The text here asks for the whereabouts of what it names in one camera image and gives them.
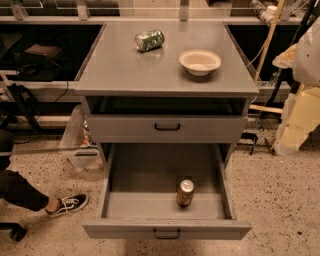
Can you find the orange soda can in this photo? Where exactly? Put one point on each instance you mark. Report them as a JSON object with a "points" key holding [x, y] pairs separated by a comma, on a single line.
{"points": [[185, 193]]}

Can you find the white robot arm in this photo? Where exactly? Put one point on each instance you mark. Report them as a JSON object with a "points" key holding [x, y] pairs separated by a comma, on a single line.
{"points": [[303, 58]]}

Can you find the grey drawer cabinet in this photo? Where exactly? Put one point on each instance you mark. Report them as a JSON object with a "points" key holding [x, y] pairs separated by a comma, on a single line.
{"points": [[120, 80]]}

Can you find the closed grey top drawer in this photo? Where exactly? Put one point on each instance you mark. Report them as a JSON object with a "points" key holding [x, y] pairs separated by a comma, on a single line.
{"points": [[140, 129]]}

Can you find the open grey middle drawer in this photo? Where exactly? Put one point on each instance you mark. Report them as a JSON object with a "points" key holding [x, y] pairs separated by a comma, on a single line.
{"points": [[140, 189]]}

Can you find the green soda can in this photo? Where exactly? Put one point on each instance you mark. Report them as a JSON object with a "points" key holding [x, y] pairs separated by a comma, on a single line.
{"points": [[149, 40]]}

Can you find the beige paper bowl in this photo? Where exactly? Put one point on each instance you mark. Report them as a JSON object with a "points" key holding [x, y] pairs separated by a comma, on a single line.
{"points": [[199, 62]]}

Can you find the black and white sneaker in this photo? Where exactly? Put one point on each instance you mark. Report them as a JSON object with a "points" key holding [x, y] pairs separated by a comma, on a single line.
{"points": [[67, 205]]}

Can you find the brown box on shelf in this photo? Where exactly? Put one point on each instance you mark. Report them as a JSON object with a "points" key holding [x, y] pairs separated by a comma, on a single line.
{"points": [[49, 52]]}

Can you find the person's leg in black trousers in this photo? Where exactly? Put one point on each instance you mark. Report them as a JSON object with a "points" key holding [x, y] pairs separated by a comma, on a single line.
{"points": [[18, 191]]}

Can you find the black chair caster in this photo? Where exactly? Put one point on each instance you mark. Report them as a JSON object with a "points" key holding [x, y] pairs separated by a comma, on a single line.
{"points": [[16, 231]]}

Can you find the black top drawer handle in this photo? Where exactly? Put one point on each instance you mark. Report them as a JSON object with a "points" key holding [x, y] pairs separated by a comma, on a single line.
{"points": [[167, 127]]}

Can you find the black drawer handle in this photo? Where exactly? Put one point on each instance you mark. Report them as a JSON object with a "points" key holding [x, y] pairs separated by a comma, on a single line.
{"points": [[167, 127], [166, 235]]}

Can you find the wooden stick frame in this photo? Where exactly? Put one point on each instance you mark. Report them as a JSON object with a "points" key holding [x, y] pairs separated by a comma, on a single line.
{"points": [[263, 56]]}

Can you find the black middle drawer handle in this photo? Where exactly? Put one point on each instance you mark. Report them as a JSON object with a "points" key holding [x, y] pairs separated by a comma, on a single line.
{"points": [[166, 235]]}

